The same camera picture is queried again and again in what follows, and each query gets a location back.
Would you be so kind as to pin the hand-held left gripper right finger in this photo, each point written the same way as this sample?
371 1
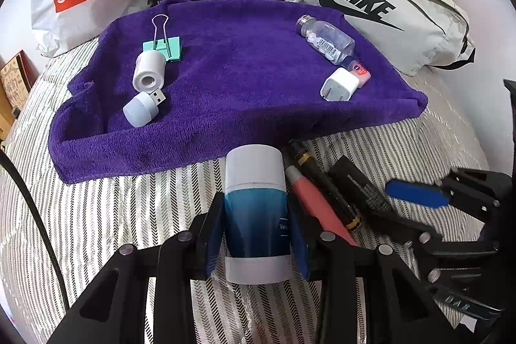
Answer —
299 247

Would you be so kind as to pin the clear pill bottle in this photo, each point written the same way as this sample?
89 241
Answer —
326 37

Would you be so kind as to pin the black and gold pen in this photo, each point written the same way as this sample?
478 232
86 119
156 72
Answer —
322 182

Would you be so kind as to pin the purple towel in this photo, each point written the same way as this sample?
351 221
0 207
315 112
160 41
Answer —
242 86

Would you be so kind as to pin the brown patterned notebook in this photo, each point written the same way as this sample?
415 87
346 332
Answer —
14 82

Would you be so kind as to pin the black rectangular box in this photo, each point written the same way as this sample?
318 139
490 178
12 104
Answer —
358 182

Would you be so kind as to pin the blue and white cylinder container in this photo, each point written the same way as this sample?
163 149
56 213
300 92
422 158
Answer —
256 207

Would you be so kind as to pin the grey sports bag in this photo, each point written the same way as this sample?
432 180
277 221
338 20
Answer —
363 1

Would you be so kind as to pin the white usb night light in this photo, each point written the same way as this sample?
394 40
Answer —
139 108

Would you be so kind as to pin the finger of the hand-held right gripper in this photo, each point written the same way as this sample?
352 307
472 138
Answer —
419 193
403 225

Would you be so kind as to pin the small pink and blue tube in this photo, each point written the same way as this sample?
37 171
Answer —
358 70

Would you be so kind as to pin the green binder clip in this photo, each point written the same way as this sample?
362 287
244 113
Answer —
169 45

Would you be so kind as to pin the white tape roll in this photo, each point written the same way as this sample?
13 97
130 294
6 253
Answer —
148 72

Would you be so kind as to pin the white charger plug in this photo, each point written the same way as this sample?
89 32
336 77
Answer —
340 84

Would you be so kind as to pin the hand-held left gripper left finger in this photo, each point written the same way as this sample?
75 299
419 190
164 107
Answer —
213 243

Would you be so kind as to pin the striped quilt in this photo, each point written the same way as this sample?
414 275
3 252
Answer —
121 215

